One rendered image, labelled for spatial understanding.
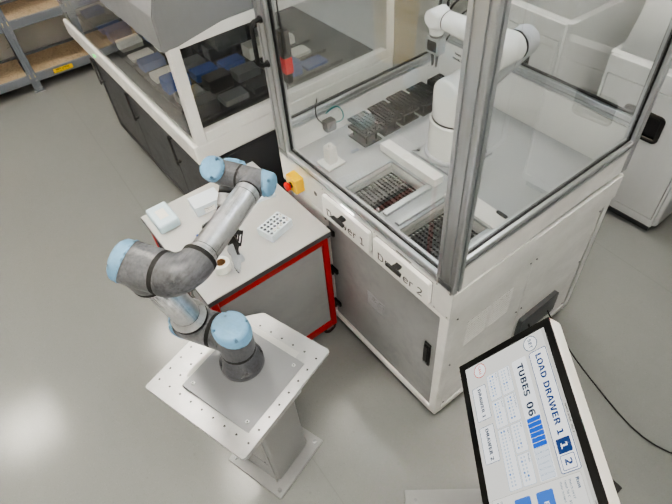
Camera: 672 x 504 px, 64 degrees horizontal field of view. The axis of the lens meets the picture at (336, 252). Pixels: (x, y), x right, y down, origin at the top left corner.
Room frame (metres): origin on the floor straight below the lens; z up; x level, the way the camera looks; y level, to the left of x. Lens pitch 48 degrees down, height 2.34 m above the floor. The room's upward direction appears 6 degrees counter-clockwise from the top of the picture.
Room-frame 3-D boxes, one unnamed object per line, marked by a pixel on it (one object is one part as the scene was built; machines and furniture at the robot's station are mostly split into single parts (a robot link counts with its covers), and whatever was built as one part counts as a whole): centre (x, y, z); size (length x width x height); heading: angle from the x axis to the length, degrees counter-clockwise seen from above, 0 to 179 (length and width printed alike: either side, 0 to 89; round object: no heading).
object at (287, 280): (1.66, 0.43, 0.38); 0.62 x 0.58 x 0.76; 33
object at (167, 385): (0.95, 0.37, 0.70); 0.45 x 0.44 x 0.12; 141
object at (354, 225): (1.48, -0.05, 0.87); 0.29 x 0.02 x 0.11; 33
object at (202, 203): (1.78, 0.55, 0.79); 0.13 x 0.09 x 0.05; 118
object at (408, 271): (1.22, -0.22, 0.87); 0.29 x 0.02 x 0.11; 33
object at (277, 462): (0.97, 0.35, 0.38); 0.30 x 0.30 x 0.76; 51
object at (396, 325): (1.70, -0.48, 0.40); 1.03 x 0.95 x 0.80; 33
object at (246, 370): (0.97, 0.35, 0.82); 0.15 x 0.15 x 0.10
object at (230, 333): (0.97, 0.35, 0.94); 0.13 x 0.12 x 0.14; 65
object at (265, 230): (1.59, 0.24, 0.78); 0.12 x 0.08 x 0.04; 137
